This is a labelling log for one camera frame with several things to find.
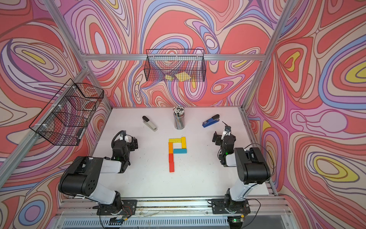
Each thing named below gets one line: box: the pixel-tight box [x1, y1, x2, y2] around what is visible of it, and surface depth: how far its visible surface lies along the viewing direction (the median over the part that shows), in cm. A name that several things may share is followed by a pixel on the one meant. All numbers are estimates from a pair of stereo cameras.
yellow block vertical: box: [181, 136, 187, 149], surface depth 100 cm
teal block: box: [173, 148, 188, 154], surface depth 95 cm
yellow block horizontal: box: [168, 138, 182, 143], surface depth 101 cm
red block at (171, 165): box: [168, 158, 175, 173], surface depth 90 cm
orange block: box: [168, 142, 173, 155], surface depth 98 cm
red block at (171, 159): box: [168, 153, 174, 163], surface depth 92 cm
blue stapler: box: [202, 114, 220, 128], surface depth 110 cm
